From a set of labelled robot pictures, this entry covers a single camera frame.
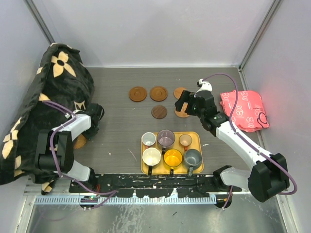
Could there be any large white mug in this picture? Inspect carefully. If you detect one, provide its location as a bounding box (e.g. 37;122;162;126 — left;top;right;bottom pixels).
142;148;161;175

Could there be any black floral plush blanket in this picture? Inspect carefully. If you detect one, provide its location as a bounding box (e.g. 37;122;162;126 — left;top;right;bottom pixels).
0;43;95;195

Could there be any light wooden coaster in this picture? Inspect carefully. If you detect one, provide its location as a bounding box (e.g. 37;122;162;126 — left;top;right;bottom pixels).
173;87;186;99
174;102;189;118

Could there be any purple glass mug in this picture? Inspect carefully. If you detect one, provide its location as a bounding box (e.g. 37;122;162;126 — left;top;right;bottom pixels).
156;129;175;155

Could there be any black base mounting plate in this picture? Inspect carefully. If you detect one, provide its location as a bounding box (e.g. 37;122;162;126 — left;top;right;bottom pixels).
83;174;230;198

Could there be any grey mug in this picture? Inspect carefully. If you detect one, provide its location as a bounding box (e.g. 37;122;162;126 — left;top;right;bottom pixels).
183;149;202;177

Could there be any pink patterned plastic package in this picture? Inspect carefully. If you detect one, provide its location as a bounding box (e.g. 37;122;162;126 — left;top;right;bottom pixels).
220;90;269;133

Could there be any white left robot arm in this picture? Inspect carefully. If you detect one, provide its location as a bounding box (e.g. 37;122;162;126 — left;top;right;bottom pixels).
35;100;104;192

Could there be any dark brown ringed coaster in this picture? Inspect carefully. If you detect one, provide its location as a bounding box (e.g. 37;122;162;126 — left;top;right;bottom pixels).
150;86;168;102

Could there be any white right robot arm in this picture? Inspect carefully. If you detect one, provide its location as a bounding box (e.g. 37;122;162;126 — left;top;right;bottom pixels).
175;90;290;202

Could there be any yellow mug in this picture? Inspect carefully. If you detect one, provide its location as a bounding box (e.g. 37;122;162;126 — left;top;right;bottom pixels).
164;149;183;176

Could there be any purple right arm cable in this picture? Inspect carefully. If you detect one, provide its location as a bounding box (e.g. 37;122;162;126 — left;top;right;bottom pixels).
195;73;298;209

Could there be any light woven coaster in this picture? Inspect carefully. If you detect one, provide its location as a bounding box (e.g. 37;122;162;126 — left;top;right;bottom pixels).
73;134;87;149

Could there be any yellow plastic tray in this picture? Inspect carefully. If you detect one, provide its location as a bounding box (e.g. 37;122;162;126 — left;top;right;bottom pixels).
140;132;202;175

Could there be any small white mug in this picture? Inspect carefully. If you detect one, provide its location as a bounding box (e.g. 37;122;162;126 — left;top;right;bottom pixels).
141;132;156;149

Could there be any dark walnut coaster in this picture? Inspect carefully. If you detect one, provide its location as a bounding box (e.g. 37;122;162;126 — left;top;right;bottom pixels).
151;105;167;119

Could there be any small orange cup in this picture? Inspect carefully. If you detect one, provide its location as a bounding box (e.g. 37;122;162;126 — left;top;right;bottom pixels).
179;134;192;151

